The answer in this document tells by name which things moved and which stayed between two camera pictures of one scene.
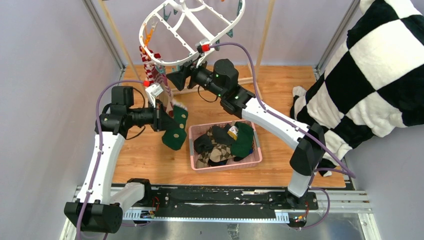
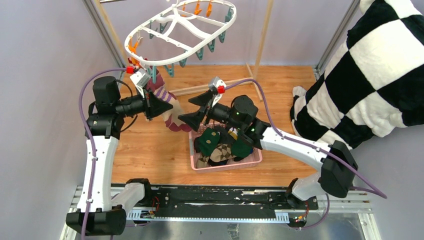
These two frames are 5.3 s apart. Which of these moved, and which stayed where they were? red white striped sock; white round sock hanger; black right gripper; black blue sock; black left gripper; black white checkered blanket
Moved: red white striped sock; white round sock hanger; black left gripper; black right gripper
Stayed: black blue sock; black white checkered blanket
